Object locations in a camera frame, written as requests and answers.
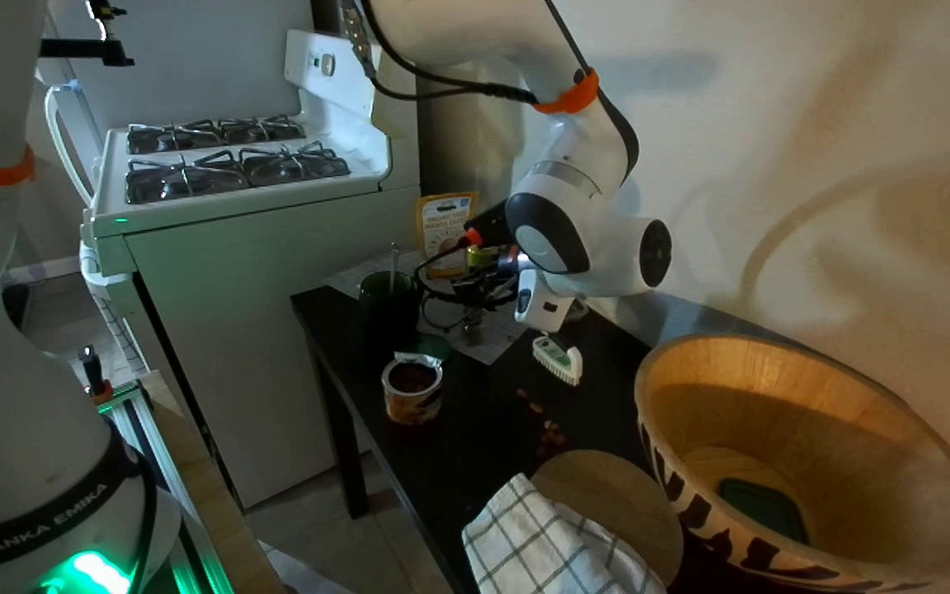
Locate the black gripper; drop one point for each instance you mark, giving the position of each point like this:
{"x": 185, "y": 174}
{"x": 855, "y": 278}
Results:
{"x": 490, "y": 283}

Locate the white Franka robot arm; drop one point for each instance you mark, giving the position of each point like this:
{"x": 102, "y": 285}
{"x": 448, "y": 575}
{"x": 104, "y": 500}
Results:
{"x": 3, "y": 439}

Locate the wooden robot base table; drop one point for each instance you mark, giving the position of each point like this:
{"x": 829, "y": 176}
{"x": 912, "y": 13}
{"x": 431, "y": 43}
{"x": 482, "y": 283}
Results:
{"x": 211, "y": 496}

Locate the brown wooden zebra-pattern bowl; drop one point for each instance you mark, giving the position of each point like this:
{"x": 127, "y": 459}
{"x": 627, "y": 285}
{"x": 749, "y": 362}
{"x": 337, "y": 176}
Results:
{"x": 827, "y": 439}

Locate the yellow stand-up pouch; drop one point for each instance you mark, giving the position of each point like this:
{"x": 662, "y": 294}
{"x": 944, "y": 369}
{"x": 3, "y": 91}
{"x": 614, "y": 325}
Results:
{"x": 441, "y": 219}

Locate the dark green mug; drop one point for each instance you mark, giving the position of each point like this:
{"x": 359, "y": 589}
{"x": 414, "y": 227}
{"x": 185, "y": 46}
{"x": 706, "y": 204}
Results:
{"x": 392, "y": 307}

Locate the grey checked placemat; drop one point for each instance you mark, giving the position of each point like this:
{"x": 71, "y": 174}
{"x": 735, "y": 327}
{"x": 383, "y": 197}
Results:
{"x": 497, "y": 335}

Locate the small cream cup brown contents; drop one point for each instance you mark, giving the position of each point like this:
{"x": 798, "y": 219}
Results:
{"x": 414, "y": 390}

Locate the black side table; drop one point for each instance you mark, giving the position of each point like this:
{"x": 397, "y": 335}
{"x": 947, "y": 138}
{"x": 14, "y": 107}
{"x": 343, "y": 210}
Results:
{"x": 475, "y": 431}

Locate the white gas stove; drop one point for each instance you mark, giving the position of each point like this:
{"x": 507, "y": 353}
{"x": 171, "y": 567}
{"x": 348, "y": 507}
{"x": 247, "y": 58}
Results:
{"x": 264, "y": 274}

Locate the round wooden trivet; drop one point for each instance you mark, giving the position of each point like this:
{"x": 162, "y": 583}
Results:
{"x": 617, "y": 496}

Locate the white checked dish towel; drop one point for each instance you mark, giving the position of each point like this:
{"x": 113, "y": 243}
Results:
{"x": 545, "y": 545}

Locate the dark green sponge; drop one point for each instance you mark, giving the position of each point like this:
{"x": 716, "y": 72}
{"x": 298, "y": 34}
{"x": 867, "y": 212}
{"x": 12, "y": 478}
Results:
{"x": 761, "y": 508}

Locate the black camera stand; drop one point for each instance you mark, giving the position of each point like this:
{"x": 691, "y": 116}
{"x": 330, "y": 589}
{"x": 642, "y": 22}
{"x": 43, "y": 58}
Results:
{"x": 83, "y": 46}

